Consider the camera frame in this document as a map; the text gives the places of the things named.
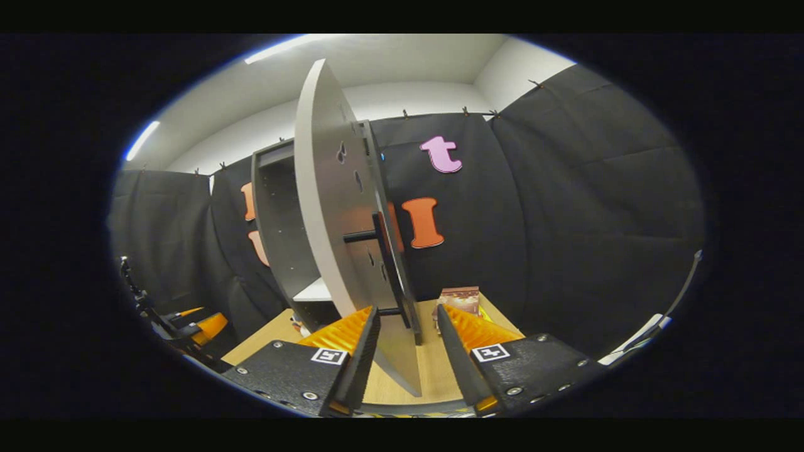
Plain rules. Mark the black backdrop cloth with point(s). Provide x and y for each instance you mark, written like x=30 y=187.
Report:
x=565 y=220

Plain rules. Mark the ceiling light strip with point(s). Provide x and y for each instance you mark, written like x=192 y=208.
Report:
x=141 y=141

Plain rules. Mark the grey cabinet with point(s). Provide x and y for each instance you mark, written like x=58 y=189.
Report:
x=276 y=220

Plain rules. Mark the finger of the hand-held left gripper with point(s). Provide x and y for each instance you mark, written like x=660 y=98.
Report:
x=185 y=312
x=210 y=326

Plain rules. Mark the white cabinet door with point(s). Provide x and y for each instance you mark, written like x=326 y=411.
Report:
x=326 y=188

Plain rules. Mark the white cabinet shelf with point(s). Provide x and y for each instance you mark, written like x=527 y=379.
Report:
x=317 y=292

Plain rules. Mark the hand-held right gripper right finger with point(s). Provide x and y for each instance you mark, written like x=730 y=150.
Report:
x=458 y=358

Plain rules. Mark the blue white penguin plush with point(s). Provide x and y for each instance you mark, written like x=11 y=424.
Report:
x=300 y=325

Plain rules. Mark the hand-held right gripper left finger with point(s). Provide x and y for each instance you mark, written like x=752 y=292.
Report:
x=361 y=358

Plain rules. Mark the brown patterned box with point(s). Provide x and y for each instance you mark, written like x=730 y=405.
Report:
x=461 y=298

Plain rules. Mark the ceiling light panel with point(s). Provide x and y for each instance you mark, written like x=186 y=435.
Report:
x=276 y=49

